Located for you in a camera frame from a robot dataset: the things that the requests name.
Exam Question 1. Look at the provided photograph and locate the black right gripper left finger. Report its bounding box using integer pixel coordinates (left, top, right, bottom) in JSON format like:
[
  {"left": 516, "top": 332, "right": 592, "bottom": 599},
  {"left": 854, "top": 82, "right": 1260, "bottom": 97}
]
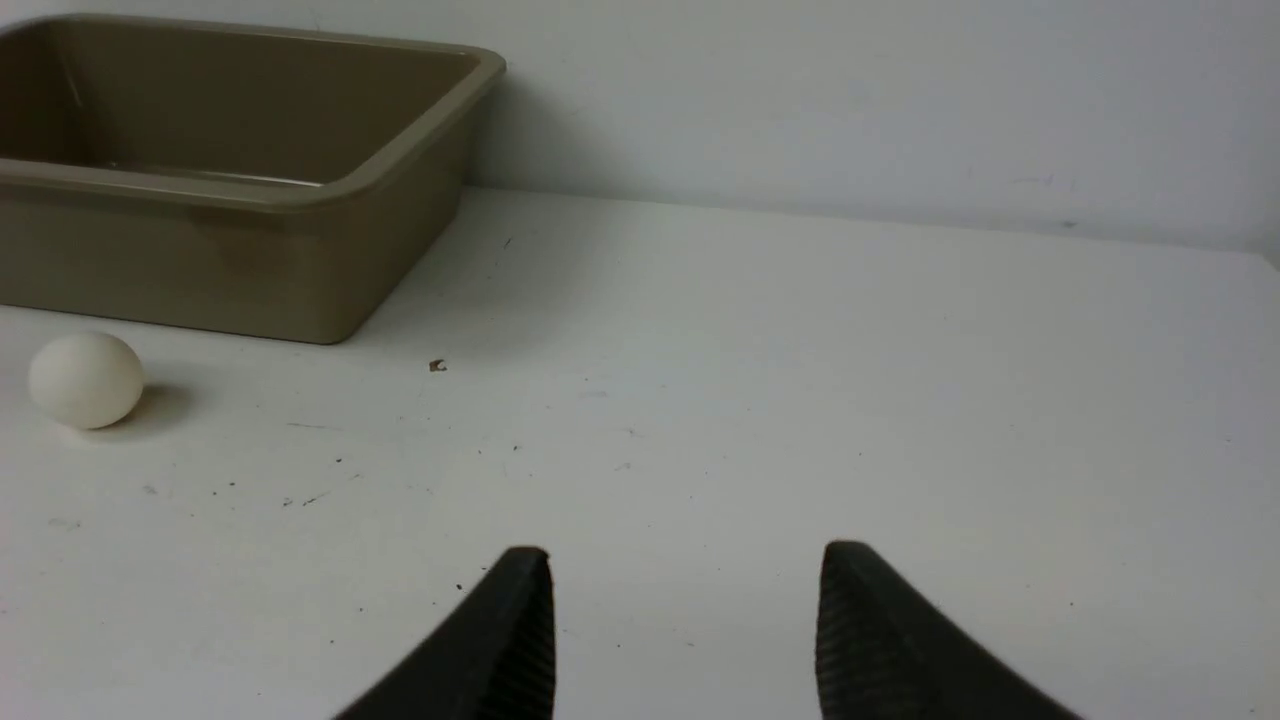
[{"left": 338, "top": 546, "right": 556, "bottom": 719}]

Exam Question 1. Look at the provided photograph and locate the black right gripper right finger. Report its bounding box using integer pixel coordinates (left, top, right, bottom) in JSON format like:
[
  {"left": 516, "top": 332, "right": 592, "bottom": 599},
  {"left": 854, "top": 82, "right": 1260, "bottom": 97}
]
[{"left": 815, "top": 541, "right": 1076, "bottom": 719}]

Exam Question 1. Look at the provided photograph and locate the white ping-pong ball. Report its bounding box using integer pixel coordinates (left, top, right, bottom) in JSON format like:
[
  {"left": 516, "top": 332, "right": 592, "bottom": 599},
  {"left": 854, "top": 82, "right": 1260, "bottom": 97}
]
[{"left": 27, "top": 332, "right": 146, "bottom": 430}]

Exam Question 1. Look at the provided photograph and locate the tan plastic storage bin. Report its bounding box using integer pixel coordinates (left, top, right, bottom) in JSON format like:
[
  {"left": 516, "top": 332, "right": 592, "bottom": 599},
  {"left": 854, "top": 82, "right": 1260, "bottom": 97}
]
[{"left": 1, "top": 13, "right": 507, "bottom": 345}]

